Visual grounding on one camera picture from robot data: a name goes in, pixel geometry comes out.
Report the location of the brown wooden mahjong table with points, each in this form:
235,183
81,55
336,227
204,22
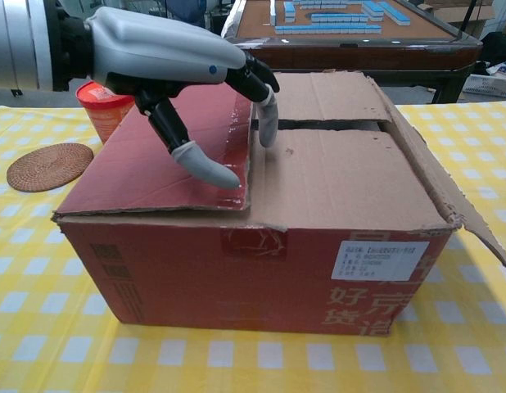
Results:
359,51

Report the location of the round woven rattan coaster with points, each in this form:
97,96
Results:
50,168

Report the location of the black bag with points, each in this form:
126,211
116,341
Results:
498,51

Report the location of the yellow white checked tablecloth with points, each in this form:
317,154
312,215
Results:
52,327

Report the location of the white plastic basket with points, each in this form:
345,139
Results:
488,86

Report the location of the red-brown cardboard shipping box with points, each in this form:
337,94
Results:
236,278

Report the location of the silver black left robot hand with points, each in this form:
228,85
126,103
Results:
154,49

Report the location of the orange canister with lid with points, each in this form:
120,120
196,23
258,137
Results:
97,118

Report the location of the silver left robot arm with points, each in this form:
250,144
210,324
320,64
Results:
28,41

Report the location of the blue mahjong tile row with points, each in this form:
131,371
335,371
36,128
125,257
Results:
386,12
339,18
326,29
282,11
326,4

